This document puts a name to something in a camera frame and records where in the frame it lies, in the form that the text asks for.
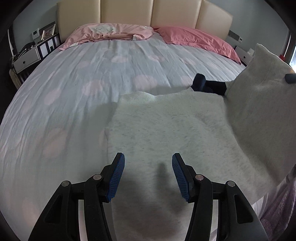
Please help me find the plain pink pillow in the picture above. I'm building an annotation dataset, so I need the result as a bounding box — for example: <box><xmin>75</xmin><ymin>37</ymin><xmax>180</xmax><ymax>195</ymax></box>
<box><xmin>154</xmin><ymin>26</ymin><xmax>241</xmax><ymax>64</ymax></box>

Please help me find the grey wall switch panel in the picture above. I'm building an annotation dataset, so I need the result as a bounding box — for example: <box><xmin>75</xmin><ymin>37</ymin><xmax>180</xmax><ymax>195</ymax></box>
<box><xmin>228</xmin><ymin>30</ymin><xmax>243</xmax><ymax>43</ymax></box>

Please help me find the light pink patterned pillow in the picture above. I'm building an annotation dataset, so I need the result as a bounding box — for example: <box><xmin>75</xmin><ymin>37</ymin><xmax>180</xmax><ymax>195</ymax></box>
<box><xmin>59</xmin><ymin>23</ymin><xmax>154</xmax><ymax>51</ymax></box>

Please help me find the white wall thermostat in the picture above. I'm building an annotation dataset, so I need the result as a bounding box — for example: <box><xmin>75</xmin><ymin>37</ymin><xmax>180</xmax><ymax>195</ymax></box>
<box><xmin>32</xmin><ymin>28</ymin><xmax>40</xmax><ymax>40</ymax></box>

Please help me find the beige padded headboard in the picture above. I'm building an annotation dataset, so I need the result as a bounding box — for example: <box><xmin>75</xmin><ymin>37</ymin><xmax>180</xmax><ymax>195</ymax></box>
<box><xmin>57</xmin><ymin>0</ymin><xmax>233</xmax><ymax>41</ymax></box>

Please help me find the grey polka dot bed sheet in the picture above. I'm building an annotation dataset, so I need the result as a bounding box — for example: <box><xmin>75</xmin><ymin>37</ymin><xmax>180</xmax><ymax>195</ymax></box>
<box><xmin>1</xmin><ymin>33</ymin><xmax>244</xmax><ymax>240</ymax></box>

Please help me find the white black left nightstand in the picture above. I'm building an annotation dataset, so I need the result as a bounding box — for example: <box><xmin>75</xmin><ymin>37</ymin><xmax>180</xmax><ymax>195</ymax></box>
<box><xmin>13</xmin><ymin>33</ymin><xmax>61</xmax><ymax>83</ymax></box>

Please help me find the white right nightstand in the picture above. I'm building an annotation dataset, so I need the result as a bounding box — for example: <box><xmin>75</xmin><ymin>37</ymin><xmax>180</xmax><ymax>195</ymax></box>
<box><xmin>234</xmin><ymin>46</ymin><xmax>253</xmax><ymax>66</ymax></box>

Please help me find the framed photo on nightstand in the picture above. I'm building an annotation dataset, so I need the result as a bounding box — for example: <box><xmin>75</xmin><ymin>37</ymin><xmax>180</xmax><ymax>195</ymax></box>
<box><xmin>41</xmin><ymin>22</ymin><xmax>56</xmax><ymax>41</ymax></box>

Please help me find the white grey sweatshirt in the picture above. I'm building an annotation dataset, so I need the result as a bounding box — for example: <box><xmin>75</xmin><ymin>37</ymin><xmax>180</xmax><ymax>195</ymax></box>
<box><xmin>107</xmin><ymin>45</ymin><xmax>295</xmax><ymax>240</ymax></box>

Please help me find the purple fleece sleeve forearm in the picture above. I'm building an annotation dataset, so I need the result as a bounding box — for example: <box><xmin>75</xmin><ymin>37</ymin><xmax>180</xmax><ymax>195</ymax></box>
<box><xmin>260</xmin><ymin>167</ymin><xmax>295</xmax><ymax>240</ymax></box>

